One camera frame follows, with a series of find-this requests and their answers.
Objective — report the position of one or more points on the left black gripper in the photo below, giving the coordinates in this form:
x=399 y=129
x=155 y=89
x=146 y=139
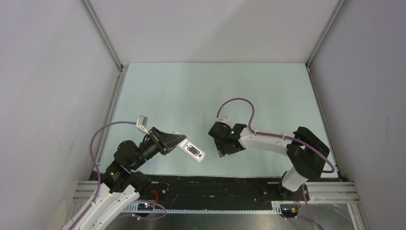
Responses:
x=165 y=142

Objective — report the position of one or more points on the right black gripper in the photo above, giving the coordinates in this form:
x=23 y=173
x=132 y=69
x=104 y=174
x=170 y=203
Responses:
x=223 y=150

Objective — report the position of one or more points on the white remote control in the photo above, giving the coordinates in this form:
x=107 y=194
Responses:
x=182 y=146

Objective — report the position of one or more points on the AAA battery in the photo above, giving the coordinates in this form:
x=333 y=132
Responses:
x=193 y=150

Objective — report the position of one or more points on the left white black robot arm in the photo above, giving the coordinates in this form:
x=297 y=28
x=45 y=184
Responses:
x=122 y=183

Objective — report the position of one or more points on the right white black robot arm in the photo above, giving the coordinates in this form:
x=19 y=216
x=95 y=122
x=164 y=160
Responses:
x=307 y=153

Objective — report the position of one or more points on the left controller board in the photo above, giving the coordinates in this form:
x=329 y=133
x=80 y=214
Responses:
x=145 y=207

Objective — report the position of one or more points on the controller board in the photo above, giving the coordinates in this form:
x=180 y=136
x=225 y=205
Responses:
x=289 y=213
x=145 y=207

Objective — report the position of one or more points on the right controller board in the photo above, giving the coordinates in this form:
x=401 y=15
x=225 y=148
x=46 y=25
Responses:
x=289 y=213

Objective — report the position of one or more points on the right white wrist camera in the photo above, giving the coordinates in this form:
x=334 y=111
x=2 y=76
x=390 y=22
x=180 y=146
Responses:
x=225 y=120

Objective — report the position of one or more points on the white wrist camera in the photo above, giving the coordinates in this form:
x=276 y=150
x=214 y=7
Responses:
x=141 y=124
x=225 y=120

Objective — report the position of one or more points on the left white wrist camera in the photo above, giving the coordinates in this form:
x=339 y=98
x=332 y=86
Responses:
x=141 y=124

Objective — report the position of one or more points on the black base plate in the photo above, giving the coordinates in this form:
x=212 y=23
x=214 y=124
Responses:
x=199 y=193

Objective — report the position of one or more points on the left aluminium frame rail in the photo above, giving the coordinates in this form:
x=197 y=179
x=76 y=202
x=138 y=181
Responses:
x=118 y=78

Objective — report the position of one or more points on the aluminium frame rail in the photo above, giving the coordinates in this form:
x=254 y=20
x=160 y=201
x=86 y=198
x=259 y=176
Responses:
x=118 y=78
x=326 y=32

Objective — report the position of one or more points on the right aluminium frame rail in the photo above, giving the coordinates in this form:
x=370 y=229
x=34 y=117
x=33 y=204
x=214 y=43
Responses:
x=326 y=32

